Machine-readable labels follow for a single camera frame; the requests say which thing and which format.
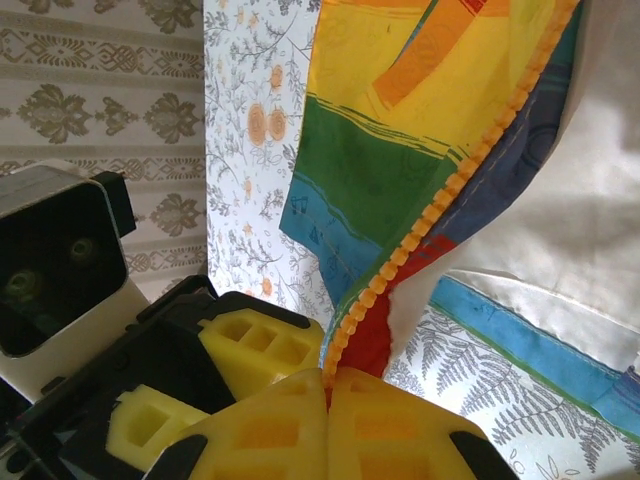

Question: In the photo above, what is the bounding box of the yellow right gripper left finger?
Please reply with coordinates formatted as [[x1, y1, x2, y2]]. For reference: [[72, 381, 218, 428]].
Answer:
[[143, 367, 332, 480]]

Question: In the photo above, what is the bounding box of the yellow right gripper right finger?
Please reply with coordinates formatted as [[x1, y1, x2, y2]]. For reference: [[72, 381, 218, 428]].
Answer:
[[327, 367, 522, 480]]

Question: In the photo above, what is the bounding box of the multicoloured zip jacket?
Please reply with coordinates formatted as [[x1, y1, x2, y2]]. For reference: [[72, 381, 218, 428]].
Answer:
[[278, 0, 640, 439]]

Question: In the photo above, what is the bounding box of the white floral tablecloth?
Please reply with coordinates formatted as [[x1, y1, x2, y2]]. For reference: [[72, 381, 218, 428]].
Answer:
[[202, 0, 640, 480]]

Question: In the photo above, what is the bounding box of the beige damask patterned cloth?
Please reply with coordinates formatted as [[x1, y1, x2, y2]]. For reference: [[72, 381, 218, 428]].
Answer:
[[0, 0, 210, 304]]

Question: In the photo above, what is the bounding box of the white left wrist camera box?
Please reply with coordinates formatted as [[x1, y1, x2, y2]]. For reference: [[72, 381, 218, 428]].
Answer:
[[0, 164, 151, 404]]

